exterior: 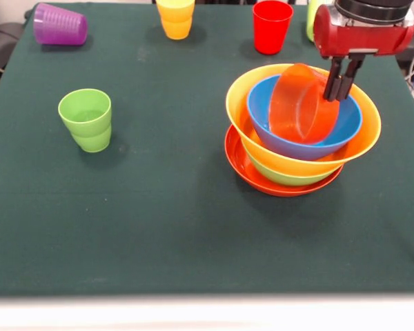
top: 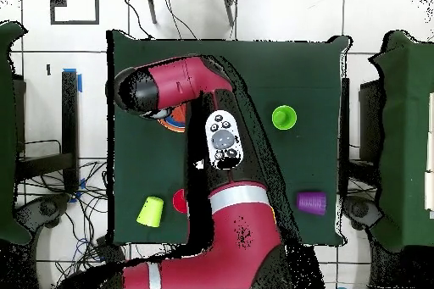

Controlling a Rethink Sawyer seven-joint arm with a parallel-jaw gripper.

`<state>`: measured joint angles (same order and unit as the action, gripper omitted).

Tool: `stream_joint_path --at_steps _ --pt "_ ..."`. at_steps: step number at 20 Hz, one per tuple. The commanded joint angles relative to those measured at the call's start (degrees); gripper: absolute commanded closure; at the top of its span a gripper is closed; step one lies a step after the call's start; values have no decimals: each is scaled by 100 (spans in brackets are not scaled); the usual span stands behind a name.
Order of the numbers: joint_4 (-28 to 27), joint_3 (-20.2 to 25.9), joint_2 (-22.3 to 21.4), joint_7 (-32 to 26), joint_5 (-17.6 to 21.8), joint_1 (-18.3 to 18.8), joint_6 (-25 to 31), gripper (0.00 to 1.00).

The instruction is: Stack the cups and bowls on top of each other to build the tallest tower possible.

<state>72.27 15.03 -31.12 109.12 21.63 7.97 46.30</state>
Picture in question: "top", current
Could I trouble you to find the large orange plastic bowl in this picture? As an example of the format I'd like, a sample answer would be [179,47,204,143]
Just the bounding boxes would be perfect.
[156,103,187,134]

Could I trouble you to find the small red plastic bowl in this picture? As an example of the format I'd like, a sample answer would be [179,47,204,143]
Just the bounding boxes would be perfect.
[170,105,187,123]

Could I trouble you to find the lime green plastic cup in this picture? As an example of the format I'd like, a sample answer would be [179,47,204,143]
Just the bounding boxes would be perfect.
[136,195,164,229]

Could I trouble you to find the purple plastic cup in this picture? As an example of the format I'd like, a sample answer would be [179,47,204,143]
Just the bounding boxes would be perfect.
[296,191,328,216]

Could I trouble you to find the red plastic cup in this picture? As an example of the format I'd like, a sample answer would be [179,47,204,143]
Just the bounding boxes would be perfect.
[171,187,188,214]

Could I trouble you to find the dark green tablecloth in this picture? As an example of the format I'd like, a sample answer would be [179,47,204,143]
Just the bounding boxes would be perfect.
[106,29,350,247]

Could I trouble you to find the black metal bar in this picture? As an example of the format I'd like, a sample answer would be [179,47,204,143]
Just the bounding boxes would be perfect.
[340,76,350,198]

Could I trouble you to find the blue tape strip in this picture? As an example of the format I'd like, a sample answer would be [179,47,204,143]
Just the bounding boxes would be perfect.
[63,67,84,94]

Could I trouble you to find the black rounded stand foot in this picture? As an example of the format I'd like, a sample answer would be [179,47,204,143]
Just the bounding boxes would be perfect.
[341,194,386,232]
[14,192,71,231]

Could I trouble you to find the green cloth side table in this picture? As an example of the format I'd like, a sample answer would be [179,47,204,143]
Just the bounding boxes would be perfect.
[0,19,32,247]
[368,30,434,253]

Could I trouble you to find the white boxes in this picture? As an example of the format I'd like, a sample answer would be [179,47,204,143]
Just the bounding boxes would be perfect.
[423,91,434,212]

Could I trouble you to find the black metal stand frame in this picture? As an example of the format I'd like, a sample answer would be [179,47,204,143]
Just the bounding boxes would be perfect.
[14,70,80,192]

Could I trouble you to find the bundle of floor cables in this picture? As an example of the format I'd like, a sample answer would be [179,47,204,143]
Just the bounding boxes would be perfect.
[14,158,113,286]

